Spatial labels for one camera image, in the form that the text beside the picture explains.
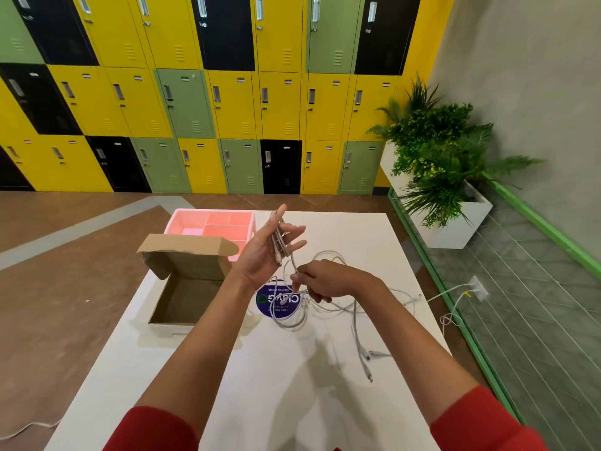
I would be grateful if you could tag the person's right hand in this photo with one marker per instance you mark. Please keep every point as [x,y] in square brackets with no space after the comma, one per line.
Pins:
[342,281]

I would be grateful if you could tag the person's left hand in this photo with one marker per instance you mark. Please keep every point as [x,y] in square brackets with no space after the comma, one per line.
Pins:
[256,260]

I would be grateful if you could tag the person's left thumb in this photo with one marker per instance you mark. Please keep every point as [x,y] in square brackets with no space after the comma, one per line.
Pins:
[276,218]

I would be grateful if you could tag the person's right thumb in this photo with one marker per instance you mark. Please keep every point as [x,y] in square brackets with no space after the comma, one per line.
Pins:
[305,284]

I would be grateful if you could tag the person's left middle finger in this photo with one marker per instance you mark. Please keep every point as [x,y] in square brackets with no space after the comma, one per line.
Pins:
[298,245]

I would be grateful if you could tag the person's right forearm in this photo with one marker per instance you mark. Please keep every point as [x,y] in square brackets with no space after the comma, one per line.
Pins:
[413,347]

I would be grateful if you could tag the person's left forearm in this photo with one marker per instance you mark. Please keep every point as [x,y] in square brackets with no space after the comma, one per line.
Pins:
[206,347]

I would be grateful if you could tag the round blue sticker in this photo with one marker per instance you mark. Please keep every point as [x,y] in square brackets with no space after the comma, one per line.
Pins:
[272,302]

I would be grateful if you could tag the pink divided organizer tray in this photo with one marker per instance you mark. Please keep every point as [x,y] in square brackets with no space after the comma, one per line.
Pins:
[216,225]

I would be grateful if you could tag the brown cardboard box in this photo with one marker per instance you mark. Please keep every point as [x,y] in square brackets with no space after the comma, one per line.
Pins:
[188,295]

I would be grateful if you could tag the white rectangular planter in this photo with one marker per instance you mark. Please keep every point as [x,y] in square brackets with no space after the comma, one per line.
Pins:
[462,225]

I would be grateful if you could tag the green leafy plant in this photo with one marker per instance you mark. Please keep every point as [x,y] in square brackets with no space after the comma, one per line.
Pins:
[436,150]

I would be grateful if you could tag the red left sleeve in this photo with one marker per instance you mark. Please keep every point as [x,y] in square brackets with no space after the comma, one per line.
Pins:
[152,429]

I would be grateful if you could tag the red sleeve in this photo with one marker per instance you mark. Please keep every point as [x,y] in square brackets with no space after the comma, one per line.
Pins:
[483,425]
[152,429]

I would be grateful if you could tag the green framed glass railing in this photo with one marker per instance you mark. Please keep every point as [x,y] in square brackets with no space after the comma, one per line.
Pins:
[516,295]

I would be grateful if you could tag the red right sleeve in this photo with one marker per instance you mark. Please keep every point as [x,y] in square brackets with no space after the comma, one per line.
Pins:
[483,425]

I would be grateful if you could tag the wall of coloured lockers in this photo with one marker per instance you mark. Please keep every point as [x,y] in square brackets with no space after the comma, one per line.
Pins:
[225,103]

